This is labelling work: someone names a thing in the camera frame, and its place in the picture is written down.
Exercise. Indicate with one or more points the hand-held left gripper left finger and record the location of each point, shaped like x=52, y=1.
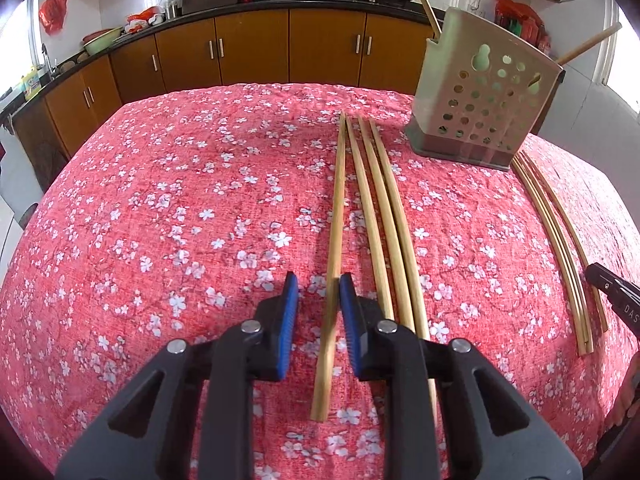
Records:
x=290, y=320

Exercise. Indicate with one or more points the brown wooden base cabinets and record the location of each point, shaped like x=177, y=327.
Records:
x=250, y=50

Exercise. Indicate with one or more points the green basin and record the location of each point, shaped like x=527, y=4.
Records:
x=102, y=42

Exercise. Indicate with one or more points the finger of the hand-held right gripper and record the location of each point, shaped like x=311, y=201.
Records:
x=617, y=300

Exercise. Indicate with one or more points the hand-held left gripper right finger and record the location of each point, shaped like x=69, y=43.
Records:
x=348, y=320

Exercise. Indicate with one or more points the red packets on shelf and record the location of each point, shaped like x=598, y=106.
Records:
x=520, y=22

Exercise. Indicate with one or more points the person's right hand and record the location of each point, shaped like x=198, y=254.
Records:
x=622, y=400

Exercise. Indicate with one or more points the red floral tablecloth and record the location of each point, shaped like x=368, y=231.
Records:
x=175, y=210

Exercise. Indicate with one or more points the yellow dish soap bottle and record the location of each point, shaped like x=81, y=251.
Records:
x=31, y=85

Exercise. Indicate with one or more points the red plastic bag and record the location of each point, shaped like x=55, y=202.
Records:
x=54, y=15

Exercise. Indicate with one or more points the red and white bags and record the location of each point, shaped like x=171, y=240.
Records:
x=144, y=20

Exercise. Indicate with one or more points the beige perforated chopstick holder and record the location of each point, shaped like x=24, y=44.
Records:
x=480, y=100

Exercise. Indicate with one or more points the metal faucet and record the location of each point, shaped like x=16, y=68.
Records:
x=47, y=60

